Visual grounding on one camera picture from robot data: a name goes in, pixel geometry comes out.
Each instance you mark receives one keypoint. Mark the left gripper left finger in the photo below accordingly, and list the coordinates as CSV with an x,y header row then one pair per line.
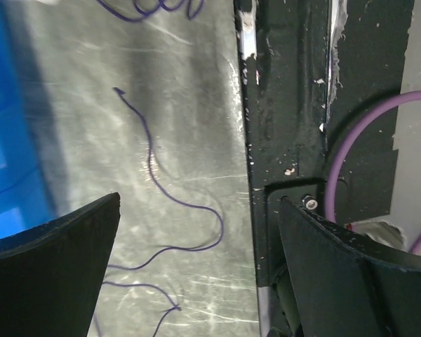
x,y
51,275

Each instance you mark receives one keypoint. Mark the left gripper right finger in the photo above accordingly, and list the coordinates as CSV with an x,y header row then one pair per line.
x,y
346,284

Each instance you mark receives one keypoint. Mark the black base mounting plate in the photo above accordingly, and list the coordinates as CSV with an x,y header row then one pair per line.
x,y
309,70

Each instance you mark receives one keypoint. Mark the blue three-compartment plastic bin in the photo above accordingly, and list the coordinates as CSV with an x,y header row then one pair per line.
x,y
23,197

